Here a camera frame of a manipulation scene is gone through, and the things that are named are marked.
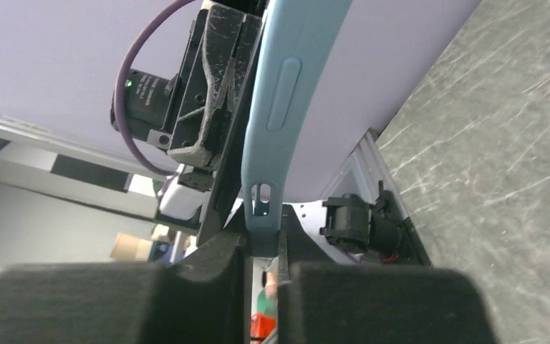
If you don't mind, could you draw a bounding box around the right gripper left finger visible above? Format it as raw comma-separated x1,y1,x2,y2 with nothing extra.
0,231,251,343

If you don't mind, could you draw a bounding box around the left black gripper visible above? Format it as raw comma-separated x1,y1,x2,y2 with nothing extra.
110,4,263,171

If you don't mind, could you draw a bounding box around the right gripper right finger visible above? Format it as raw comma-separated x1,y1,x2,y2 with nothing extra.
278,205,498,343

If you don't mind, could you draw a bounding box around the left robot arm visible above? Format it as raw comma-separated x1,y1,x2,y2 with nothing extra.
110,1,267,233

